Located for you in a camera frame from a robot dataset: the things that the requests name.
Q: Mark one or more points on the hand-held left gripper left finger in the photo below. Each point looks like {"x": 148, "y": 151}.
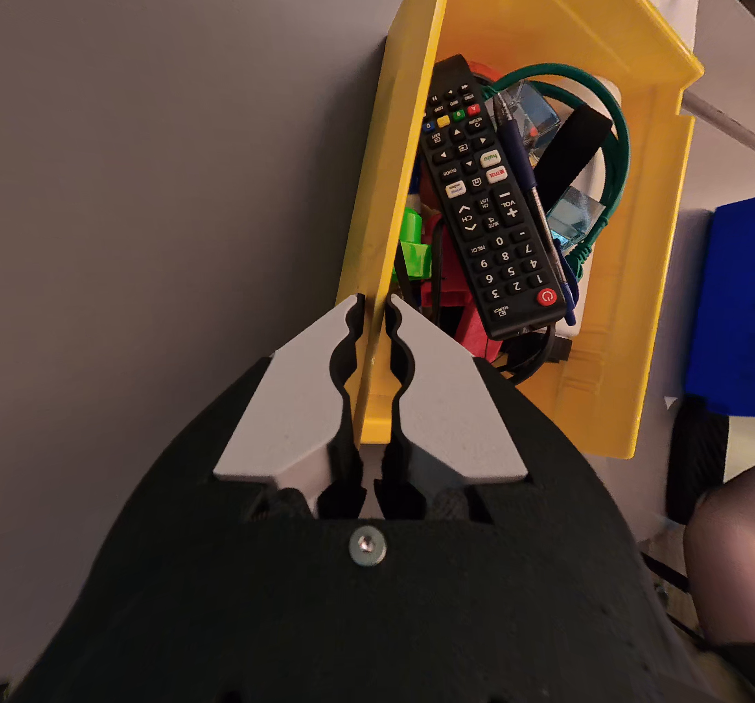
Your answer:
{"x": 283, "y": 414}

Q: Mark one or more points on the green toy block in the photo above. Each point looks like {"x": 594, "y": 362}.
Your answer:
{"x": 413, "y": 249}

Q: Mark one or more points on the blue plastic bin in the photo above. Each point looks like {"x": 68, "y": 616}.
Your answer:
{"x": 725, "y": 302}

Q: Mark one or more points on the red toy block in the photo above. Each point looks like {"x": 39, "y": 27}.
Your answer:
{"x": 472, "y": 325}

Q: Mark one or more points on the blue pen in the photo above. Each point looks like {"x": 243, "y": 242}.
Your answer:
{"x": 514, "y": 145}

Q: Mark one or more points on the black remote control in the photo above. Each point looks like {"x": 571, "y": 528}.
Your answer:
{"x": 489, "y": 231}

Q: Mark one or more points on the yellow plastic bin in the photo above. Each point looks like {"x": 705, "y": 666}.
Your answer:
{"x": 531, "y": 7}

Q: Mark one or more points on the person's right forearm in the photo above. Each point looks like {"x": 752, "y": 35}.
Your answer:
{"x": 725, "y": 567}

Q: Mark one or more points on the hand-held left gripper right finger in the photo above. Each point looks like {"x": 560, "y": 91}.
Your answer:
{"x": 454, "y": 414}

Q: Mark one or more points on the black textured object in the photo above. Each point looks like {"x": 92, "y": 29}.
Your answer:
{"x": 696, "y": 461}

